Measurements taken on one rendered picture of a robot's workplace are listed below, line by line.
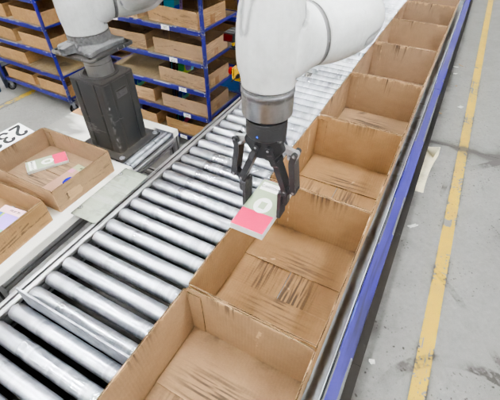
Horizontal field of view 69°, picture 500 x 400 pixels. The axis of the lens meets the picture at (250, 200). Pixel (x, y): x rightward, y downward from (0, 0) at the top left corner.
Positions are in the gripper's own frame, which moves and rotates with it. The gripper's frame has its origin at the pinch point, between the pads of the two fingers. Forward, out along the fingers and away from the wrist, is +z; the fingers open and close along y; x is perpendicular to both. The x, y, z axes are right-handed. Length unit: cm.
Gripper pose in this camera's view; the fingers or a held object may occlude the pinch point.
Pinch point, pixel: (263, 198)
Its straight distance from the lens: 78.0
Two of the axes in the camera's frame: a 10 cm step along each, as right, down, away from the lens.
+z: 0.0, 7.3, 6.9
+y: -8.8, -3.3, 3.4
